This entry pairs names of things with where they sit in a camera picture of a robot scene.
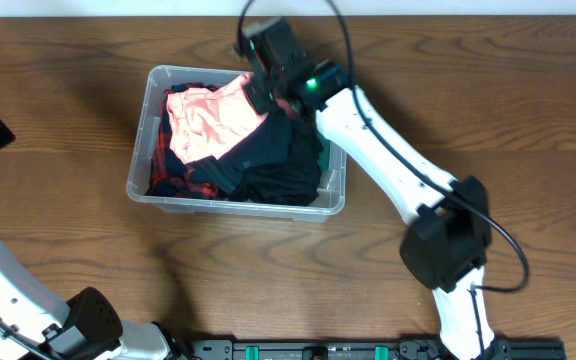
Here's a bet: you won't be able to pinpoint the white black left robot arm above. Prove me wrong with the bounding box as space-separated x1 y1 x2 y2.
0 240 192 360

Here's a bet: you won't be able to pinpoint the navy garment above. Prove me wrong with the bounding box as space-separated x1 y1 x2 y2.
187 108 297 196

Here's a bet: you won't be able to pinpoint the pink garment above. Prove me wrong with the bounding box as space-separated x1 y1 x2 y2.
166 73 295 164

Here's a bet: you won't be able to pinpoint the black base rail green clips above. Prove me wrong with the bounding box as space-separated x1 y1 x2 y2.
188 338 567 360

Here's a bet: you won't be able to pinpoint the clear plastic storage bin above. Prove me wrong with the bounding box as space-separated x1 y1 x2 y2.
126 65 347 223

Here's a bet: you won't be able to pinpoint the red navy plaid shirt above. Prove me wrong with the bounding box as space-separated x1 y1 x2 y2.
146 103 226 200

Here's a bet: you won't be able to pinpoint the black garment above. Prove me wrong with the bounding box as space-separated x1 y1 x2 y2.
228 116 324 206

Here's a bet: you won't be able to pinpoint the dark green garment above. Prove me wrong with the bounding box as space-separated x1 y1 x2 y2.
317 133 331 172

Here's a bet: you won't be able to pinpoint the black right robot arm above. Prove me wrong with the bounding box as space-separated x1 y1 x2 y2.
236 18 494 359

